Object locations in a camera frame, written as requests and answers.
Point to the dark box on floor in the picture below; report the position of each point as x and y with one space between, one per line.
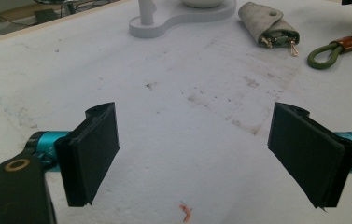
45 15

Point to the white bowl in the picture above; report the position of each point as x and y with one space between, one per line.
202 2

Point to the white stand with post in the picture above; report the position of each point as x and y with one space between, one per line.
176 18

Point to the grey suede key pouch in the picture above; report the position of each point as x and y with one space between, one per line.
265 23

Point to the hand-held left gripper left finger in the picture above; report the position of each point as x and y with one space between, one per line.
86 152

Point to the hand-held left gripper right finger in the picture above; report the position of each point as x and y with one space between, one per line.
310 155

